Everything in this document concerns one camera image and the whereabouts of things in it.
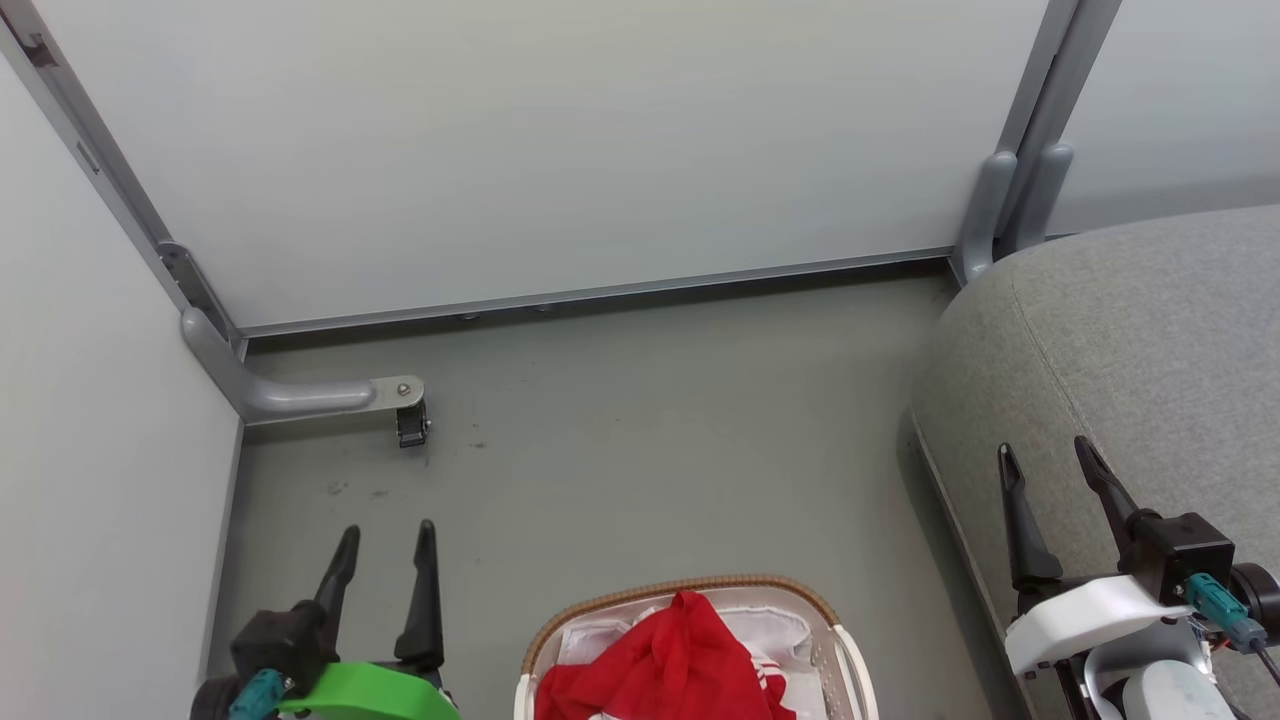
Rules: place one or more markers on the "grey partition post with slots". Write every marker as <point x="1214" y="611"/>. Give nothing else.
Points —
<point x="90" y="140"/>

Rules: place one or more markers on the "white basket with woven rim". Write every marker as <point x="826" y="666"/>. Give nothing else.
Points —
<point x="858" y="670"/>

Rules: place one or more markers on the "double grey partition post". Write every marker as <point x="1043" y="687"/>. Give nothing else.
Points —
<point x="1060" y="70"/>

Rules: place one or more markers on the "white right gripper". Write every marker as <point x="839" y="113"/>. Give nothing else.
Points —
<point x="1085" y="612"/>

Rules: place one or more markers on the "grey partition floor rail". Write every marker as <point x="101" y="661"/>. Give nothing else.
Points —
<point x="600" y="292"/>

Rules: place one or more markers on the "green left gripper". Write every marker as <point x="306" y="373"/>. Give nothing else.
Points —
<point x="370" y="692"/>

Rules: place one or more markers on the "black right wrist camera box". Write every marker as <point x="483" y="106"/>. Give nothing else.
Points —
<point x="1185" y="550"/>

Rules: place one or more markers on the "long grey partition foot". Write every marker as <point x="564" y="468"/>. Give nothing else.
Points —
<point x="280" y="398"/>

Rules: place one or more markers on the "short grey partition foot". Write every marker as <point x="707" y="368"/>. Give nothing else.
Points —
<point x="985" y="220"/>
<point x="1040" y="195"/>

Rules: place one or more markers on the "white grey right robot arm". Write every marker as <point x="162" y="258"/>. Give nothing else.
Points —
<point x="1170" y="695"/>

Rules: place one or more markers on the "grey fabric sofa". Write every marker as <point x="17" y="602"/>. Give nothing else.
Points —
<point x="1150" y="350"/>

